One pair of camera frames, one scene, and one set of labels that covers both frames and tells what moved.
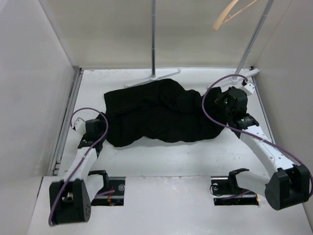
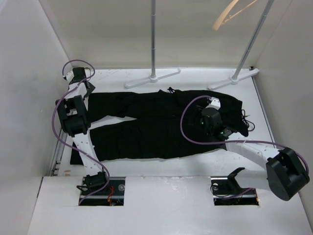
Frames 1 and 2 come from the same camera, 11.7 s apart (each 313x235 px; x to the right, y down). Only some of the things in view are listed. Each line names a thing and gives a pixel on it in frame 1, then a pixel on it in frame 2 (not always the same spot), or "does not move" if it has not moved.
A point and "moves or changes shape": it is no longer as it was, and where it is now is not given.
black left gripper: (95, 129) -> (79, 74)
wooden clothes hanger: (222, 19) does not move
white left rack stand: (153, 77) does not move
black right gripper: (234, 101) -> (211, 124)
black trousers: (162, 110) moves or changes shape
